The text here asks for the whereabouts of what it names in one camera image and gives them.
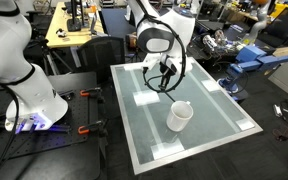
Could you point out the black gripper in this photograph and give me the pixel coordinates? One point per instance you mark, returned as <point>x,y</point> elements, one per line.
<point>169,66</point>

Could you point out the black pen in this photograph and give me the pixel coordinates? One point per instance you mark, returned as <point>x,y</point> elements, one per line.
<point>170,96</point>

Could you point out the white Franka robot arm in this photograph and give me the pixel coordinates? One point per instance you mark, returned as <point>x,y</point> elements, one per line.
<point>180,23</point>

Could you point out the tall white robot arm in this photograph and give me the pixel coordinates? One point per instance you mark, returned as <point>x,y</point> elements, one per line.
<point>260,23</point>

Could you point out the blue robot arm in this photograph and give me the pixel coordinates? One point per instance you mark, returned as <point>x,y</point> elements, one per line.
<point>250,60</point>

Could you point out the white ceramic mug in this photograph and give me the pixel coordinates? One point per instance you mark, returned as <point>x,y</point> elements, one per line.
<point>179,122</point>

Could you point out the white tape patch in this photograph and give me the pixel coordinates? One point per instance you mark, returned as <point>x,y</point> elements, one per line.
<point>147,98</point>
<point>210,85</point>
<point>133,67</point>
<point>245,125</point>
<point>167,149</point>

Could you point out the white tape strip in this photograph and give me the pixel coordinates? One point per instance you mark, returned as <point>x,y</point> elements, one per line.
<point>150,118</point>
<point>214,96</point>

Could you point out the black cylinder tube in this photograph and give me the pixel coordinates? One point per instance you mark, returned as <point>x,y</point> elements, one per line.
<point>202,26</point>

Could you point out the black mesh office chair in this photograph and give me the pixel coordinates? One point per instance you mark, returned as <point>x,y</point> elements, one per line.
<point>100,55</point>

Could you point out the orange black bar clamp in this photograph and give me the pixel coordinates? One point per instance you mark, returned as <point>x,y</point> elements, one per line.
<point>92,127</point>
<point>92,93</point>

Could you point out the black workbench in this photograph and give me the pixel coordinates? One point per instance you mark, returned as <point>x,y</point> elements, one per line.
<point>117,23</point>

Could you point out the black toggle clamp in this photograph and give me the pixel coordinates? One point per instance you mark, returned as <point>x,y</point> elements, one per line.
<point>66,95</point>

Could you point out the black monitor stand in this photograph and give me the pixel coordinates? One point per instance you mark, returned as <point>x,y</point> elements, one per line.
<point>74,20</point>

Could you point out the white power adapter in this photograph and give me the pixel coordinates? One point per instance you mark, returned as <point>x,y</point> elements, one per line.
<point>277,110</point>

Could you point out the small black white device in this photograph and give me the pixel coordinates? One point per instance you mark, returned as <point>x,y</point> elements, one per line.
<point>61,32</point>

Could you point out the black tripod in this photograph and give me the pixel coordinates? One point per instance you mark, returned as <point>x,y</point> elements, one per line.
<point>47,55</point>

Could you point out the tan cardboard piece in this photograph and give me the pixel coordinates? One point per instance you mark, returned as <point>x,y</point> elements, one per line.
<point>285,51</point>

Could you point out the light wooden desk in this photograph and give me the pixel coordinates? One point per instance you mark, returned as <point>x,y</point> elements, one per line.
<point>55,20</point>

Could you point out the yellow box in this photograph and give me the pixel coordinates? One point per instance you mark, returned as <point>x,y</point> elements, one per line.
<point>280,10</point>

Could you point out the glass table panel with frame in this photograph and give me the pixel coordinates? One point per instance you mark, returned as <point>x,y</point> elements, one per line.
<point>217,142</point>

